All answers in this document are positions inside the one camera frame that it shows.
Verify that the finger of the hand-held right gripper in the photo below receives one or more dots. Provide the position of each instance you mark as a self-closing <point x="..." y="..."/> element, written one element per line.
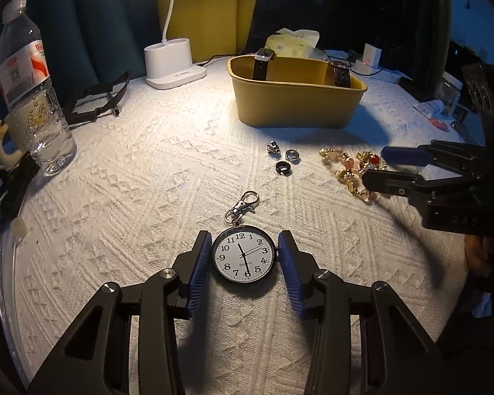
<point x="391" y="183"/>
<point x="401" y="155"/>

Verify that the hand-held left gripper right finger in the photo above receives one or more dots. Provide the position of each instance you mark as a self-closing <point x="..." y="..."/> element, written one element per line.
<point x="290" y="271"/>

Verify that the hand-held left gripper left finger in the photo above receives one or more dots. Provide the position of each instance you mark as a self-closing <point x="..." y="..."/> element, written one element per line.
<point x="199" y="271"/>

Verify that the silver pocket watch with clasp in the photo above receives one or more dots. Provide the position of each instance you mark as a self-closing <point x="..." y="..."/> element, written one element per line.
<point x="241" y="255"/>

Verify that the yellow plastic bin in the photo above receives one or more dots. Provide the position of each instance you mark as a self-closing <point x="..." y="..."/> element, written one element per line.
<point x="296" y="98"/>

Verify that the person's right hand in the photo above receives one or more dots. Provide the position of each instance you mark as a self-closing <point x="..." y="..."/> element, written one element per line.
<point x="490" y="255"/>

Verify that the small red packet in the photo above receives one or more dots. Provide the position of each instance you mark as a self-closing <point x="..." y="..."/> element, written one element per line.
<point x="439" y="124"/>

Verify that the white paper label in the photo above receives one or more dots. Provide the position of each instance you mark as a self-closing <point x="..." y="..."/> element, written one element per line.
<point x="430" y="107"/>

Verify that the black flat device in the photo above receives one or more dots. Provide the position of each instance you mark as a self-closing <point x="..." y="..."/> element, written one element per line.
<point x="409" y="83"/>

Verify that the clear jar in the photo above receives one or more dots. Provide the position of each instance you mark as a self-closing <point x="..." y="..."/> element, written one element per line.
<point x="450" y="92"/>

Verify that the white power strip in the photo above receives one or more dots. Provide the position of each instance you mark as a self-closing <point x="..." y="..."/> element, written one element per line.
<point x="389" y="75"/>

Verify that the white charger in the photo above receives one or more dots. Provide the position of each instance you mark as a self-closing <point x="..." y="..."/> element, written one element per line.
<point x="372" y="55"/>

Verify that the yellow tissue pack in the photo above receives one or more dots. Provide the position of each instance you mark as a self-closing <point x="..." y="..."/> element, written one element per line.
<point x="292" y="43"/>

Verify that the dark curtain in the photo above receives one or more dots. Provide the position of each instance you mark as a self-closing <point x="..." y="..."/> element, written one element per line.
<point x="345" y="4"/>

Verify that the white desk lamp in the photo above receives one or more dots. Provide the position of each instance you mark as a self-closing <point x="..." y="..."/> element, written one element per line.
<point x="168" y="63"/>

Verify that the clear plastic water bottle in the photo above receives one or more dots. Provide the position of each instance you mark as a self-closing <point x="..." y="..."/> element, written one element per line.
<point x="37" y="103"/>

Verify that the yellow curtain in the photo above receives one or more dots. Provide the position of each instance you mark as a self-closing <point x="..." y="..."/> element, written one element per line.
<point x="206" y="8"/>

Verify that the teal curtain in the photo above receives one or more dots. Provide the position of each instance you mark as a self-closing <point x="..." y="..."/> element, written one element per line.
<point x="90" y="20"/>

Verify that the black plastic frame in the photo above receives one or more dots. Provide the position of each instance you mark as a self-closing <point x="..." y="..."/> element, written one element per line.
<point x="86" y="111"/>

